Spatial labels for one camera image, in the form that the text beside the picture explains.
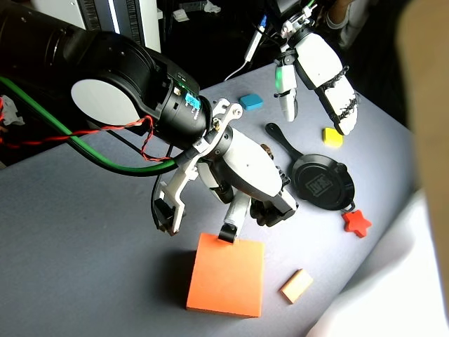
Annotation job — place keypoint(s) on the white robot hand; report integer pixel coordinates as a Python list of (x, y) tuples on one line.
[(249, 165), (319, 59)]

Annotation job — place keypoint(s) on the small black frying pan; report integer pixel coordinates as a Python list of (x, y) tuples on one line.
[(322, 182)]

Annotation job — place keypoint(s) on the person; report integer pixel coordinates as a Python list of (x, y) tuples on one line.
[(338, 10)]

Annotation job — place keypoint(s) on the blue rounded block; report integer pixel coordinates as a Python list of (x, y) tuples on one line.
[(251, 102)]

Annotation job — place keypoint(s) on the white power strip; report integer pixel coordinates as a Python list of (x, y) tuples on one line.
[(254, 42)]

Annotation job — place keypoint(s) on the yellow square block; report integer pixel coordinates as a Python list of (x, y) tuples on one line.
[(330, 138)]

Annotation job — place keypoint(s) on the large orange foam block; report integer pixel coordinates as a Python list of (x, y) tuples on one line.
[(224, 281)]

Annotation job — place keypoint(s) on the white crumpled tissue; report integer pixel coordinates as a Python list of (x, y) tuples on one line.
[(212, 6)]

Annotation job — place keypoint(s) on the beige blurred panel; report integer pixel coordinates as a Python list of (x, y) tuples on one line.
[(431, 105)]

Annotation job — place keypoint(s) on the red star block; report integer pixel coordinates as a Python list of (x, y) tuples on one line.
[(356, 224)]

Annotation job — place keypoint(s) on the tan wooden rectangular block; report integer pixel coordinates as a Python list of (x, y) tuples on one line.
[(296, 286)]

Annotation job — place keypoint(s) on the small white box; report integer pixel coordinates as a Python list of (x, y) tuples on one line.
[(181, 14)]

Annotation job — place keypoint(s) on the white fabric sheet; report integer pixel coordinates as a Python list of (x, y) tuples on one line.
[(386, 281)]

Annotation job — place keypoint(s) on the grey table cloth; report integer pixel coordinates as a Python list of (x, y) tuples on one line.
[(87, 245)]

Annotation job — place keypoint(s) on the white and black cabinet frame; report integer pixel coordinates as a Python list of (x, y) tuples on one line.
[(151, 21)]

